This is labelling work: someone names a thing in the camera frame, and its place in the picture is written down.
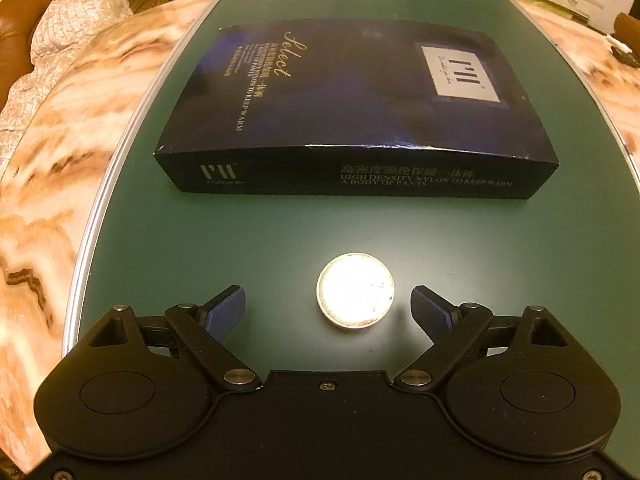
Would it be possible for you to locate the small round white jar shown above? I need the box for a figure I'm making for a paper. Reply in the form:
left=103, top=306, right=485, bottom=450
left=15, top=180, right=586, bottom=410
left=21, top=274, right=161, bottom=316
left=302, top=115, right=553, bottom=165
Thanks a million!
left=316, top=252, right=395, bottom=330

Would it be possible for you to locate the green table mat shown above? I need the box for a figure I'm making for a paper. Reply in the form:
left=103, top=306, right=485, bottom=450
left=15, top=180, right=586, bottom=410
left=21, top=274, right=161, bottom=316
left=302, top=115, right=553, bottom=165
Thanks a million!
left=63, top=0, right=639, bottom=474

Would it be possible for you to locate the dark blue gift box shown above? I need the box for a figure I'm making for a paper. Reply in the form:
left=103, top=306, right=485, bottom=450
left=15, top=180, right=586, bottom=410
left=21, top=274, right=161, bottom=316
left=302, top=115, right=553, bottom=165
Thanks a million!
left=154, top=18, right=559, bottom=200

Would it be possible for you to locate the black remote control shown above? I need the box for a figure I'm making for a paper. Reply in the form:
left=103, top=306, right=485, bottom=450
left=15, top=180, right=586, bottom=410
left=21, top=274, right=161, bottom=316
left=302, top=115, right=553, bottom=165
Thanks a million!
left=610, top=44, right=640, bottom=68

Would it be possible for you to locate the white lace sofa cover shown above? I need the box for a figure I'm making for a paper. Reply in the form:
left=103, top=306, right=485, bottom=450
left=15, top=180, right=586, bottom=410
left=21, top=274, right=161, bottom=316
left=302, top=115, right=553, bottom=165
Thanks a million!
left=1, top=0, right=132, bottom=169

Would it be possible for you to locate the brown leather armchair right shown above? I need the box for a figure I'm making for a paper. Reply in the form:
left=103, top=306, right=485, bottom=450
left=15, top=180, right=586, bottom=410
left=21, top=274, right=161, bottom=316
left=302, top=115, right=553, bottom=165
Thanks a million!
left=613, top=13, right=640, bottom=55

